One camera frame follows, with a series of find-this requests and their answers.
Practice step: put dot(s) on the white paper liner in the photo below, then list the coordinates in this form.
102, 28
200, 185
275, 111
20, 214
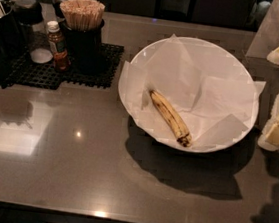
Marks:
195, 89

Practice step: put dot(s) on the black plastic grid mat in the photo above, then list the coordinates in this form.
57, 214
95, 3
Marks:
25, 72

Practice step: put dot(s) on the dark jar behind sticks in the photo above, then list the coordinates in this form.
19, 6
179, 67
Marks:
57, 8

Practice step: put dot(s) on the glass shaker with black lid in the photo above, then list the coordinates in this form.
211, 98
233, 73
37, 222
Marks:
28, 13

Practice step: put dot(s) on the black condiment caddy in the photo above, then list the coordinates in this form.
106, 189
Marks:
11, 42

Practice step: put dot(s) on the small brown sauce bottle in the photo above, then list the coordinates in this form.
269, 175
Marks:
58, 47

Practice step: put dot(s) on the bundle of wooden stir sticks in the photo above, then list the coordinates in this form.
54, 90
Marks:
82, 15

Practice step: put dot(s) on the black stir stick holder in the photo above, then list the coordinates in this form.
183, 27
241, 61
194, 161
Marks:
84, 47

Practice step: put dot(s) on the white bowl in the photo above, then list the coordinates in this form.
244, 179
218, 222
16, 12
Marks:
189, 89

